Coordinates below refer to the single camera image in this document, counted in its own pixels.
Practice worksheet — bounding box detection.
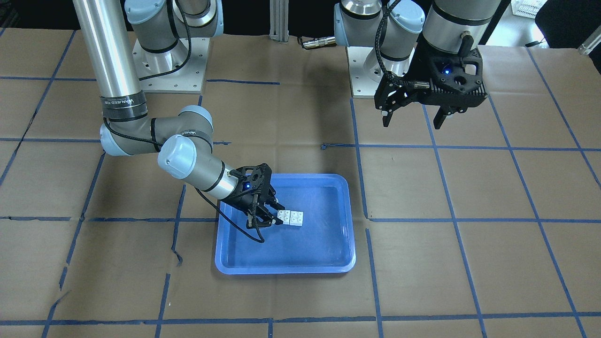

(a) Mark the silver cable connector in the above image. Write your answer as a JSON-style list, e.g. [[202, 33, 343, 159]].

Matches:
[[298, 36, 337, 51]]

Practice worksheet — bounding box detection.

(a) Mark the black braided cable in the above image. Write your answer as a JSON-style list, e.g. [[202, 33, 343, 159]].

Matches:
[[373, 0, 430, 90]]

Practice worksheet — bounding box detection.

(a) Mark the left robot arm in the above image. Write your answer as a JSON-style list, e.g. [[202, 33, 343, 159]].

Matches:
[[333, 0, 500, 129]]

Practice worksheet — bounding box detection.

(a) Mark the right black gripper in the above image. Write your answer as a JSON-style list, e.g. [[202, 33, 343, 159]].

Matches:
[[223, 163, 285, 229]]

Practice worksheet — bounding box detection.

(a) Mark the white block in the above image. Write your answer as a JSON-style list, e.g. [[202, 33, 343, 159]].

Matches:
[[288, 210, 303, 227], [275, 210, 290, 225]]

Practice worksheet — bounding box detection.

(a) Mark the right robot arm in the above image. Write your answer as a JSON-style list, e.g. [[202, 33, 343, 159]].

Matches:
[[74, 0, 284, 229]]

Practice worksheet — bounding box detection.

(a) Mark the blue plastic tray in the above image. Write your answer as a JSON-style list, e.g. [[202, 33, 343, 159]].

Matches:
[[215, 173, 356, 275]]

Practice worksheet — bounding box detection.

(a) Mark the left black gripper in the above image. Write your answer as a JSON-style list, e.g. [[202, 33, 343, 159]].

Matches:
[[374, 40, 488, 130]]

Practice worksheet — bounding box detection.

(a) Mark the aluminium frame post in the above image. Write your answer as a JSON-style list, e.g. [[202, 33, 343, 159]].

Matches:
[[269, 0, 289, 44]]

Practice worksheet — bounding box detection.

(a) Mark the black camera cable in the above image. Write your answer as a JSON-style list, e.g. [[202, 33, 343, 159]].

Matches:
[[195, 171, 266, 244]]

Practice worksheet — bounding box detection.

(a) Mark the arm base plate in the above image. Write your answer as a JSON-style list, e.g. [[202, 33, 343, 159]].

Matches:
[[132, 37, 210, 94], [346, 46, 382, 99]]

